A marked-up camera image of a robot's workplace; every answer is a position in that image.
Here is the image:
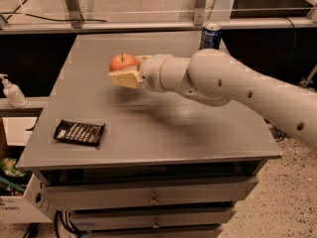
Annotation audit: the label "black snack bar wrapper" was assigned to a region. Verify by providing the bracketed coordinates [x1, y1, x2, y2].
[53, 120, 105, 147]

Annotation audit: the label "white cardboard box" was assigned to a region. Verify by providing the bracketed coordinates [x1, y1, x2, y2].
[0, 176, 55, 223]

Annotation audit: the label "black cable behind glass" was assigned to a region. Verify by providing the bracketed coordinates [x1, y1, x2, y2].
[0, 12, 108, 24]

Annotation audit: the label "grey drawer cabinet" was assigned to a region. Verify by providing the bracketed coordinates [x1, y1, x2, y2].
[19, 32, 280, 238]

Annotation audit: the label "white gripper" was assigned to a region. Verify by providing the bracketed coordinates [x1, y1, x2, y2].
[109, 55, 171, 93]

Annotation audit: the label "blue pepsi can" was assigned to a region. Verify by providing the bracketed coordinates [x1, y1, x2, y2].
[199, 23, 222, 50]

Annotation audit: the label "red apple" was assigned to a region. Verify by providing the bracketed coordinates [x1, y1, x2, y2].
[109, 53, 140, 72]

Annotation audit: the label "white pump bottle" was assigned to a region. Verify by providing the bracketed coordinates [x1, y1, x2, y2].
[0, 73, 28, 108]

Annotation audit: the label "black cables under cabinet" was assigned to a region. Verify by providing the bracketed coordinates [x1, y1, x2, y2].
[53, 210, 88, 238]

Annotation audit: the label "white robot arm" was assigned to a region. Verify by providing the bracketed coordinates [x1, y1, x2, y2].
[109, 49, 317, 151]

